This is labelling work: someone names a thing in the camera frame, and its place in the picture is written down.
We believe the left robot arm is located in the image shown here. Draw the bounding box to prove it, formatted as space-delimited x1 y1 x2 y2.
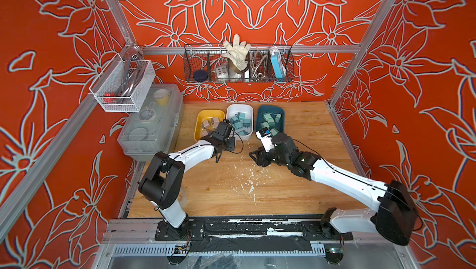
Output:
138 120 236 234

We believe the cream rubber glove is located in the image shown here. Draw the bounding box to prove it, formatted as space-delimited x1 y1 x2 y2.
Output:
222 34 252 72

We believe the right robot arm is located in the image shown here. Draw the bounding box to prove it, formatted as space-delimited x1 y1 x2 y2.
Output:
249 129 420 246

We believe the dark teal storage box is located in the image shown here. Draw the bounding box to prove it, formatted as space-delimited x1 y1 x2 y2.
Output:
255 105 285 133

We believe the white storage box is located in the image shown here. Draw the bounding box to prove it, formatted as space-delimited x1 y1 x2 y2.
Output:
226 104 254 141

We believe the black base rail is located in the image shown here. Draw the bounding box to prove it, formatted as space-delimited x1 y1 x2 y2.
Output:
154 215 353 241

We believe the green plug top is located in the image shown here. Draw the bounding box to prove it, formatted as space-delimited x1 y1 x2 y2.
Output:
267 118 275 127

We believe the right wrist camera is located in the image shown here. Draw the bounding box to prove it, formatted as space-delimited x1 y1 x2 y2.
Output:
256 127 275 153

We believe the white wire basket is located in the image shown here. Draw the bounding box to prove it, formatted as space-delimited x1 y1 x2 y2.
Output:
89 55 155 113

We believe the black wire wall basket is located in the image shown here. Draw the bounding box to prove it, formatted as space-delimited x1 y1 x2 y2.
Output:
183 42 297 83

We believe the light blue box in basket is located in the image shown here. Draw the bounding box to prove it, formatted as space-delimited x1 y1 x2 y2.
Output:
270 46 286 82

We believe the yellow storage box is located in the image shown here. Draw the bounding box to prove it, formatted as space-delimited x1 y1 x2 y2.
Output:
193 109 225 141

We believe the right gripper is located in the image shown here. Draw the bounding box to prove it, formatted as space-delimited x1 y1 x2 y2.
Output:
247 145 291 169

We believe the red object in basket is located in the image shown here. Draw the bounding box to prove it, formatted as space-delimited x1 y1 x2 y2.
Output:
102 93 115 103

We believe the white socket cube in basket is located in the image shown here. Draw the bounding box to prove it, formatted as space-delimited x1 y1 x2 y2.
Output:
214 63 229 82

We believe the clear plastic lidded container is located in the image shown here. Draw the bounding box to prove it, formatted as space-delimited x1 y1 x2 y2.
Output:
117 84 184 162

